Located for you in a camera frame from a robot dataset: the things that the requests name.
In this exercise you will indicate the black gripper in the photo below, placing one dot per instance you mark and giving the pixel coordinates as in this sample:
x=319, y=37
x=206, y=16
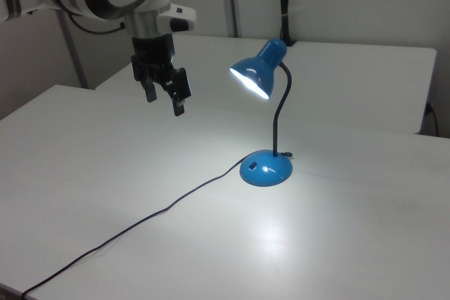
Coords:
x=153, y=50

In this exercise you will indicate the blue desk lamp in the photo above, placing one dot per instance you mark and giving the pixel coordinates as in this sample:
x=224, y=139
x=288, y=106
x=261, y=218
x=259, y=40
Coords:
x=262, y=68

